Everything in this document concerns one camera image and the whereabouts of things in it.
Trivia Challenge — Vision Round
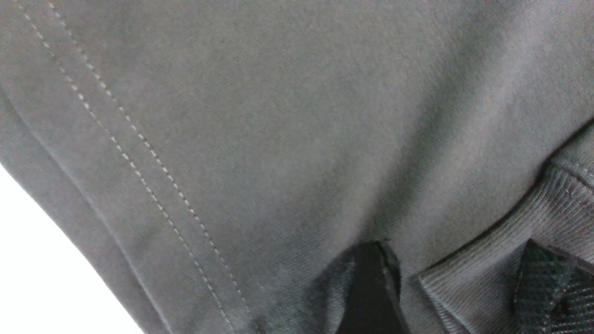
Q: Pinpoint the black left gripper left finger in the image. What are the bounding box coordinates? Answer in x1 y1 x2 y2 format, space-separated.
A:
337 241 410 334

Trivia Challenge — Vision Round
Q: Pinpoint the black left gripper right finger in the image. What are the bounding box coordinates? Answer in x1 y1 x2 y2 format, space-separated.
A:
513 239 594 334

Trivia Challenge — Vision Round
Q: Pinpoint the dark gray long-sleeve top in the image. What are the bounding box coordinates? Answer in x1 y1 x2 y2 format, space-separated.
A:
1 0 593 334

